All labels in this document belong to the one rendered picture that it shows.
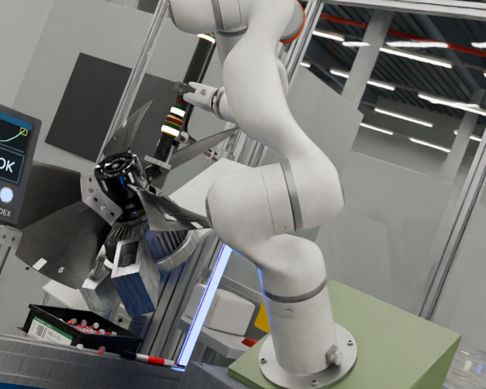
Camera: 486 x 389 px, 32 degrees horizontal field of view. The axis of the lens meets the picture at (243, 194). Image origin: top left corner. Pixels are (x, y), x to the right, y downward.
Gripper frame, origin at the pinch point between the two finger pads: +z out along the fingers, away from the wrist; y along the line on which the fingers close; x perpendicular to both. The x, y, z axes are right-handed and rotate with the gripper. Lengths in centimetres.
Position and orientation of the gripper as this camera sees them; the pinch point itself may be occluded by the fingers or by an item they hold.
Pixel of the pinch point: (186, 91)
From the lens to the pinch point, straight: 216.8
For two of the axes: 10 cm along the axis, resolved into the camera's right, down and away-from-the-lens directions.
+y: 6.6, 2.7, 7.0
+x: 3.7, -9.3, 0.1
